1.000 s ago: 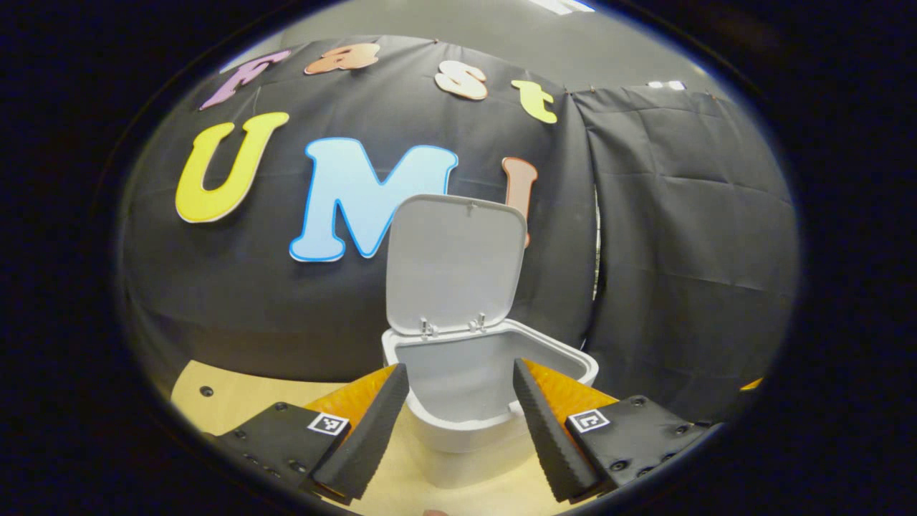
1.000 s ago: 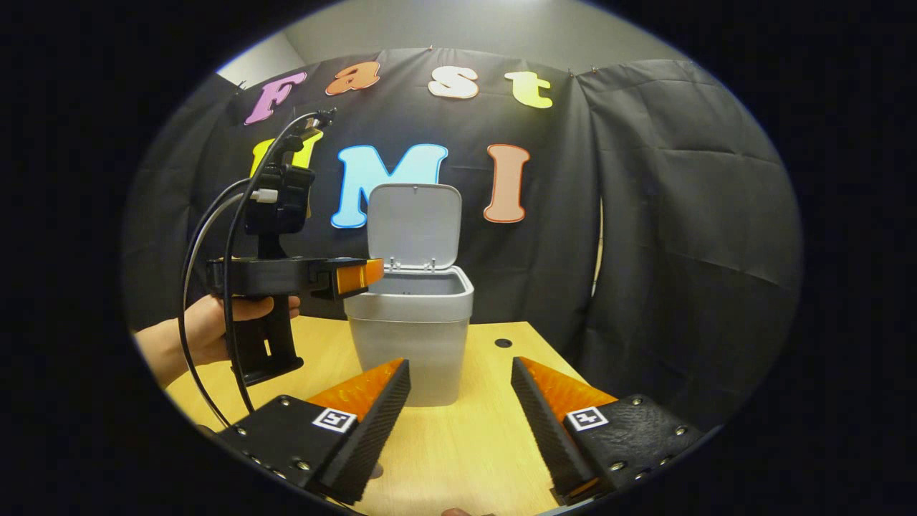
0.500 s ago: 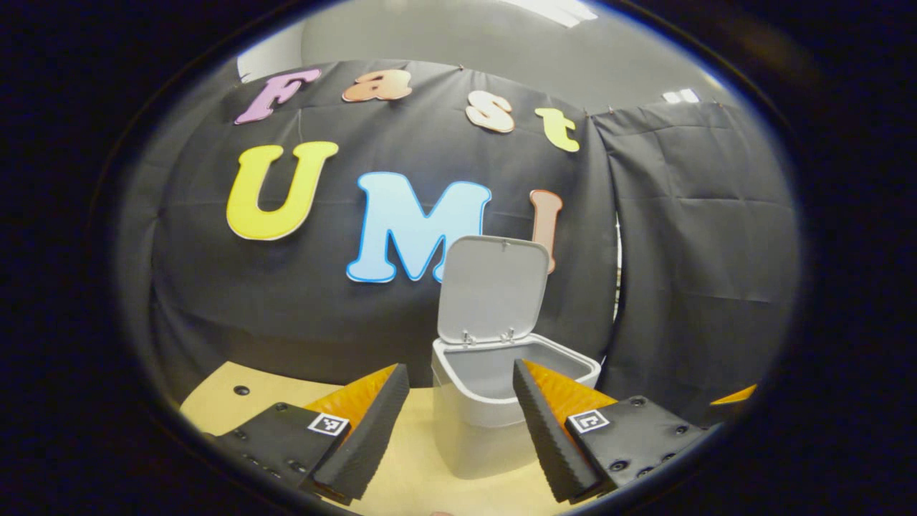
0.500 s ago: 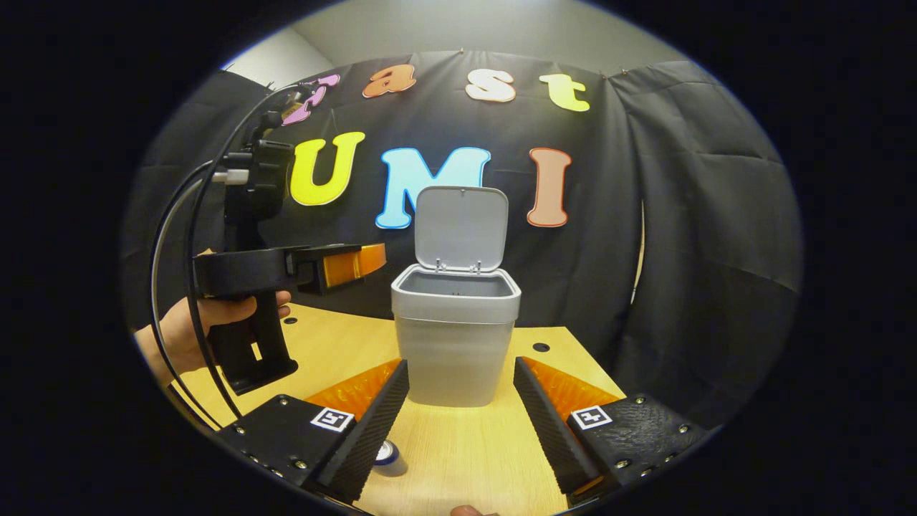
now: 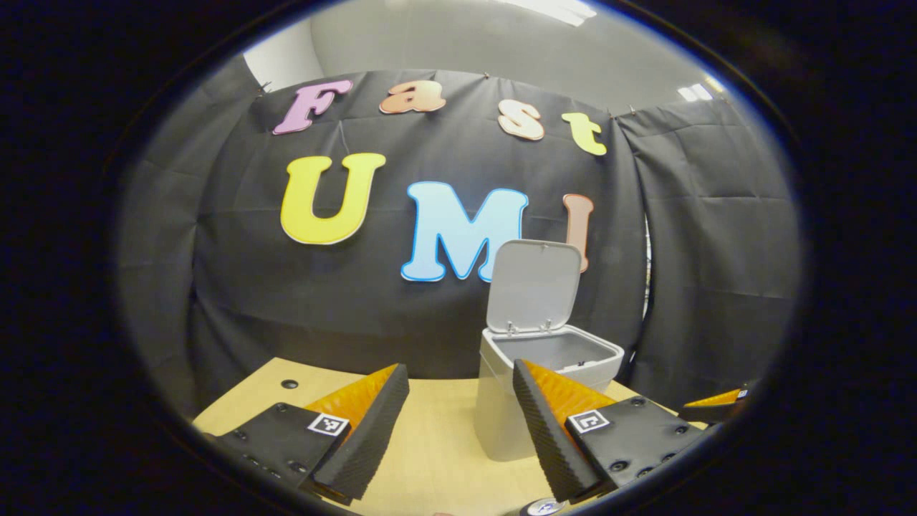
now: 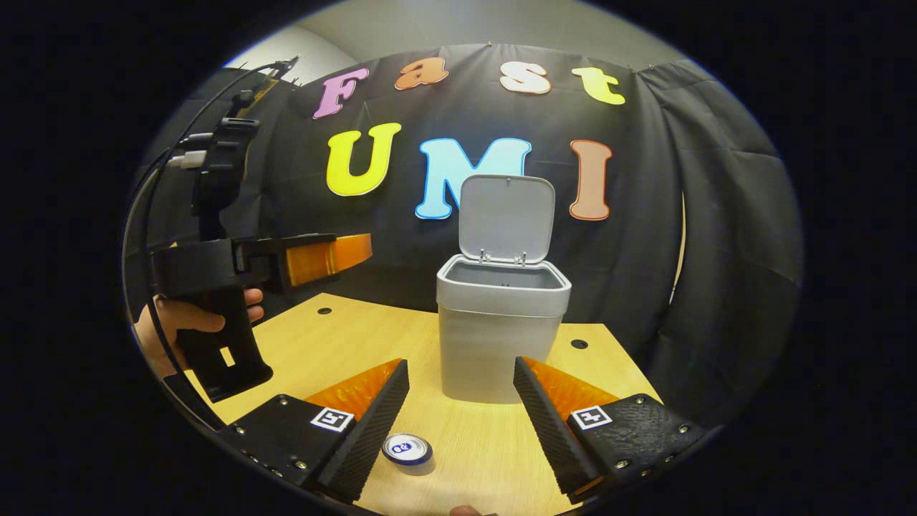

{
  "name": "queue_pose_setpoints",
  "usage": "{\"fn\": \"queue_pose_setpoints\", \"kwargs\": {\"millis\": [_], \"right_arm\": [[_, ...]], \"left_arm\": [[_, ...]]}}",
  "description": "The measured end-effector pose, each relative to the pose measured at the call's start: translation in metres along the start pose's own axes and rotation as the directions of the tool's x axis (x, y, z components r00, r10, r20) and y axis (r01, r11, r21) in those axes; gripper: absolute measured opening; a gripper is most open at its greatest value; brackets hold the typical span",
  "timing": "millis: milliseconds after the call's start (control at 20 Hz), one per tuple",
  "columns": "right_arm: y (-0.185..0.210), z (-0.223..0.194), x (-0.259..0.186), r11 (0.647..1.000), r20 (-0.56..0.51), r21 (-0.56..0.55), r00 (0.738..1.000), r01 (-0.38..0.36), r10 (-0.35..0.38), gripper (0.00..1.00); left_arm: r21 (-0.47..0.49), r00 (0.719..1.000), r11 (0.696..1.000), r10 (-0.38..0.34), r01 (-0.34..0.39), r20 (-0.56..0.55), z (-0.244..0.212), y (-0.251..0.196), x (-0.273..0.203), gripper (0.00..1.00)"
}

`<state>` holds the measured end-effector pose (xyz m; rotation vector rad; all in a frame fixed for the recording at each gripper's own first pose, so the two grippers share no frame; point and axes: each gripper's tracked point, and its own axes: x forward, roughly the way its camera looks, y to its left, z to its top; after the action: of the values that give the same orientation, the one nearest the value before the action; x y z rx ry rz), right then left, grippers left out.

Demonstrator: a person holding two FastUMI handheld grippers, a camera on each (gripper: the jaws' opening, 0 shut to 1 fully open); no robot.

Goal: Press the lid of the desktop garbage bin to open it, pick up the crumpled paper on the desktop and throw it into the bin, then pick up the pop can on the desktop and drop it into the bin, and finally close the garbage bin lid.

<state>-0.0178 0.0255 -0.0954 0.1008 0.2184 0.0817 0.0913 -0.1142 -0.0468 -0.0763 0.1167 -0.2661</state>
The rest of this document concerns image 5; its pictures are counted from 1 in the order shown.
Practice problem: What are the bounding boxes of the white desktop garbage bin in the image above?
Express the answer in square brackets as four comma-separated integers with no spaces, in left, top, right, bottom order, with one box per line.
[474,239,625,463]

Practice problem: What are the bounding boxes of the large ceiling light panel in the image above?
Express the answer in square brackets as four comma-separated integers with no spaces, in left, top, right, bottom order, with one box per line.
[501,0,597,27]

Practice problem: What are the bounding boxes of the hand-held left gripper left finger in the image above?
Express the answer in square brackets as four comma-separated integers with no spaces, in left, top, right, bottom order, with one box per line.
[215,363,411,506]

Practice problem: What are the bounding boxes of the black backdrop cloth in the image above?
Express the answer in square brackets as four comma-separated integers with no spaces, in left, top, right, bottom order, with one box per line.
[118,56,802,424]

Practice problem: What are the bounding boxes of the wooden desktop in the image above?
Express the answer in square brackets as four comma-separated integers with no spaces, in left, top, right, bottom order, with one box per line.
[192,357,706,516]

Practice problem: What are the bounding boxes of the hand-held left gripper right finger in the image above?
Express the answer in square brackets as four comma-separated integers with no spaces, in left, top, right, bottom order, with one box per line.
[512,358,706,502]

